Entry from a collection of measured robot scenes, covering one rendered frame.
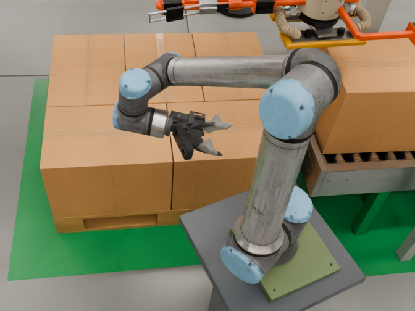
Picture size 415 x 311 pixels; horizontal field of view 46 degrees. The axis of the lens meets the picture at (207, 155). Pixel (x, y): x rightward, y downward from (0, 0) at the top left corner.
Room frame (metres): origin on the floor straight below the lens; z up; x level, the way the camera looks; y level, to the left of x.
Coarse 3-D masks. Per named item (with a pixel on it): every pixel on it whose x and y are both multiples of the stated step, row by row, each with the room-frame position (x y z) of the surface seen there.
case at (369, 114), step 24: (336, 48) 1.90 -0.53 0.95; (360, 48) 1.92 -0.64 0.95; (384, 48) 1.94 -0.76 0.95; (408, 48) 1.97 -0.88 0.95; (360, 72) 1.74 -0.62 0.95; (384, 72) 1.76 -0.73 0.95; (408, 72) 1.78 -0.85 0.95; (360, 96) 1.61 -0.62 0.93; (384, 96) 1.63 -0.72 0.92; (408, 96) 1.65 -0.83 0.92; (336, 120) 1.59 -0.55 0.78; (360, 120) 1.62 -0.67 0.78; (384, 120) 1.64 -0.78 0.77; (408, 120) 1.67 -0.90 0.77; (336, 144) 1.60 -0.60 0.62; (360, 144) 1.63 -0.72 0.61; (384, 144) 1.65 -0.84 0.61; (408, 144) 1.68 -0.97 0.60
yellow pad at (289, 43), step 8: (280, 32) 1.66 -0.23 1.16; (304, 32) 1.67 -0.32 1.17; (312, 32) 1.68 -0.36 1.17; (344, 32) 1.68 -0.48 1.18; (360, 32) 1.73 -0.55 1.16; (288, 40) 1.61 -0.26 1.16; (296, 40) 1.61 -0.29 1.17; (304, 40) 1.62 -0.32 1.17; (312, 40) 1.62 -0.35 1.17; (320, 40) 1.63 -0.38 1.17; (328, 40) 1.64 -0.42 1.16; (336, 40) 1.65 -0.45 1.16; (344, 40) 1.66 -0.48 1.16; (352, 40) 1.66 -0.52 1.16; (288, 48) 1.57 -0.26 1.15
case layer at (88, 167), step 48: (96, 48) 2.19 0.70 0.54; (144, 48) 2.24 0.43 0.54; (192, 48) 2.30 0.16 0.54; (240, 48) 2.36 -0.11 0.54; (48, 96) 1.76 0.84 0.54; (96, 96) 1.80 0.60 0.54; (192, 96) 1.89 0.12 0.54; (240, 96) 1.94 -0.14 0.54; (48, 144) 1.45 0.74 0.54; (96, 144) 1.48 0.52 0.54; (144, 144) 1.52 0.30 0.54; (240, 144) 1.59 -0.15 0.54; (48, 192) 1.30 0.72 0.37; (96, 192) 1.35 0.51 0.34; (144, 192) 1.40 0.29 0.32; (192, 192) 1.46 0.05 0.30; (240, 192) 1.52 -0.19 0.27
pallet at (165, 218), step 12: (84, 216) 1.33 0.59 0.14; (96, 216) 1.35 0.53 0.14; (108, 216) 1.36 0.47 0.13; (120, 216) 1.37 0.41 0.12; (132, 216) 1.45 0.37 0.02; (144, 216) 1.46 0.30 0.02; (156, 216) 1.47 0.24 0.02; (168, 216) 1.43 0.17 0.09; (60, 228) 1.30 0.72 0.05; (72, 228) 1.32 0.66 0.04; (84, 228) 1.33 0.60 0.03; (96, 228) 1.34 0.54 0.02; (108, 228) 1.36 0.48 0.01; (120, 228) 1.37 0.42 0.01
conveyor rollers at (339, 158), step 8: (368, 152) 1.65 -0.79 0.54; (376, 152) 1.65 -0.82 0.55; (384, 152) 1.67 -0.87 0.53; (392, 152) 1.66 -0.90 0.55; (400, 152) 1.69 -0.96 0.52; (408, 152) 1.68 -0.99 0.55; (336, 160) 1.57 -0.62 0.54; (344, 160) 1.57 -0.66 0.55; (352, 160) 1.60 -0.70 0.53; (360, 160) 1.58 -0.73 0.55; (376, 160) 1.60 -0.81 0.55
